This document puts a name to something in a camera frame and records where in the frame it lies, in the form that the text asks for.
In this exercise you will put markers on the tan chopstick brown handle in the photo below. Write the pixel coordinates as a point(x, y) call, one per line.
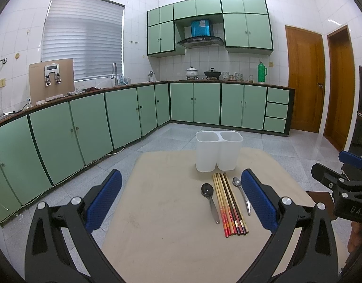
point(237, 201)

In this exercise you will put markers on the operator hand on gripper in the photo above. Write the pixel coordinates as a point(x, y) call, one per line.
point(355, 239)

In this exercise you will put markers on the black range hood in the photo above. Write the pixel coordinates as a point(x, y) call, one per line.
point(202, 41)

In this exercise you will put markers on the white cooking pot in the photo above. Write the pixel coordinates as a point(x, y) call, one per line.
point(192, 74)

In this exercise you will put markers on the black wok pan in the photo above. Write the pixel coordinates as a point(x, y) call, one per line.
point(212, 74)

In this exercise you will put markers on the green thermos flask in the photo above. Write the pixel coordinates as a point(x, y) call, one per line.
point(262, 72)

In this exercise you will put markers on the green lower kitchen cabinets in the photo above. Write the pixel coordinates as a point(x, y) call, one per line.
point(41, 147)

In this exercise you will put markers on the brown cardboard panel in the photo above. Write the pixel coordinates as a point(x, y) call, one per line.
point(50, 79)

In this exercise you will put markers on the blue box on hood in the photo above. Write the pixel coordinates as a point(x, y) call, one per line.
point(201, 28)

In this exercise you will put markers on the bamboo chopstick red orange handle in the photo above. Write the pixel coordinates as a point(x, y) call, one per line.
point(221, 208)

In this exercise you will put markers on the wooden door near cabinets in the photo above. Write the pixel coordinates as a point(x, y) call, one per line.
point(307, 73)

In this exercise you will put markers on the brown wooden stool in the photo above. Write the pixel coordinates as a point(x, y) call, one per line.
point(326, 199)

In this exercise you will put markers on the green upper wall cabinets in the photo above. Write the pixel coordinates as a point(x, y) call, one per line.
point(237, 25)

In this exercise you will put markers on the white double utensil holder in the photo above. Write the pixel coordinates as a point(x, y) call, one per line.
point(217, 149)

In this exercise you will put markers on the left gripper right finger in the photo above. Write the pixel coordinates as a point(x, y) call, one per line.
point(315, 257)

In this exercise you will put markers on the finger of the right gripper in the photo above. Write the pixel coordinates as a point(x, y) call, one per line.
point(326, 176)
point(348, 158)

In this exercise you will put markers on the chrome sink faucet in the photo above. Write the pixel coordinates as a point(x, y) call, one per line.
point(114, 75)

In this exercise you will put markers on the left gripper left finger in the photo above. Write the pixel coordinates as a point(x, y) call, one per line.
point(47, 258)

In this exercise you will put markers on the dark brown chopstick red handle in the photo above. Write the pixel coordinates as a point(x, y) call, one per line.
point(235, 218)

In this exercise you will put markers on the window with white blinds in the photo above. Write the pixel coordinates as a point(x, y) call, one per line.
point(88, 31)

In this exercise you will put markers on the shiny steel spoon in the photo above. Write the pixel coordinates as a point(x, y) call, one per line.
point(237, 182)

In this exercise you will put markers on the bamboo chopstick plain tan handle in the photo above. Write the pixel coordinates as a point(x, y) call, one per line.
point(231, 222)

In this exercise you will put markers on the dark steel spoon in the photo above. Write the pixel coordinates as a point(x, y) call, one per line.
point(208, 191)

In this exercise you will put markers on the black chopstick silver band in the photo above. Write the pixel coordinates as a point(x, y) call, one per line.
point(238, 219)

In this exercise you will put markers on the wooden door far right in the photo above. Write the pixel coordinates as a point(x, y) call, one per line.
point(342, 88)

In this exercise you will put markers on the glass jars on counter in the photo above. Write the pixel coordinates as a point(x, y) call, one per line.
point(236, 76)

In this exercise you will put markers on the bamboo chopstick red patterned handle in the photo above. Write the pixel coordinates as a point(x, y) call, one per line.
point(227, 217)

